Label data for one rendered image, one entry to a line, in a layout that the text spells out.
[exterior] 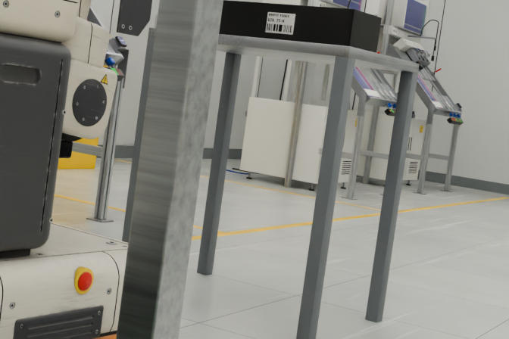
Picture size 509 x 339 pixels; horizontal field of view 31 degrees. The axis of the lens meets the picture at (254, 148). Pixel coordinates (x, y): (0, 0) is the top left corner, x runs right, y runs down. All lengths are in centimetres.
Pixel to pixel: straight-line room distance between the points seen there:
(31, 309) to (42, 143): 30
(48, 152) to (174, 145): 120
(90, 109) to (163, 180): 148
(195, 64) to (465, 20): 909
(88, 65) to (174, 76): 147
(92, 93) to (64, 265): 42
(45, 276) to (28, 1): 50
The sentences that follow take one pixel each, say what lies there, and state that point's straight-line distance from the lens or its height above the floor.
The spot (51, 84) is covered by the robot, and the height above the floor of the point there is 61.
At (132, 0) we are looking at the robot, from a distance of 209.
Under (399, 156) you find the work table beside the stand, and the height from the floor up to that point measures 51.
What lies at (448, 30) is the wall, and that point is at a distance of 967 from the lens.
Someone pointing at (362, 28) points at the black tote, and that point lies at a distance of 265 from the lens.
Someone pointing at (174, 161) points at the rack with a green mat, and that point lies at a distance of 56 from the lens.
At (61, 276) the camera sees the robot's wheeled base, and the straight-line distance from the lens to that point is 179.
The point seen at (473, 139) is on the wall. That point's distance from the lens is 951.
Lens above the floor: 64
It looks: 3 degrees down
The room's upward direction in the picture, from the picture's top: 8 degrees clockwise
